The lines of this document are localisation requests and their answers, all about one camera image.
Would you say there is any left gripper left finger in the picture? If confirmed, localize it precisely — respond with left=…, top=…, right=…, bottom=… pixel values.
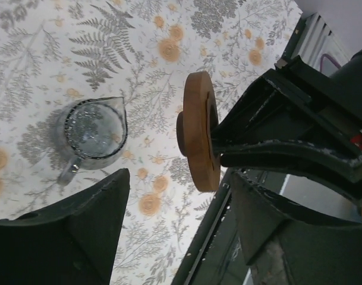
left=0, top=169, right=130, bottom=284

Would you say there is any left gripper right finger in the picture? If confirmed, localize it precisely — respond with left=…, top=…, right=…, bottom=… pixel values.
left=231, top=172, right=362, bottom=284

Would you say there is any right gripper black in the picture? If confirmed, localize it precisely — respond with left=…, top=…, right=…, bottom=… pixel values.
left=212, top=50, right=362, bottom=202

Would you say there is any wooden dripper ring holder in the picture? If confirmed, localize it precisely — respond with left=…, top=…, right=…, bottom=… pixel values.
left=176, top=71, right=221, bottom=192

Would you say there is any glass coffee server carafe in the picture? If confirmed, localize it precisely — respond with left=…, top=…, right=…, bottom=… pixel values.
left=51, top=96, right=128, bottom=186

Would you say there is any floral pattern table mat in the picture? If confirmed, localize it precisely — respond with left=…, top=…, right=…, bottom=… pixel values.
left=0, top=1, right=301, bottom=284

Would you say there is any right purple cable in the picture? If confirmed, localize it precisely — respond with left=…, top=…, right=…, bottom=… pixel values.
left=320, top=53, right=344, bottom=71

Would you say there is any aluminium rail frame front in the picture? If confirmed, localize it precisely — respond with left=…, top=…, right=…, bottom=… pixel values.
left=296, top=13, right=351, bottom=76

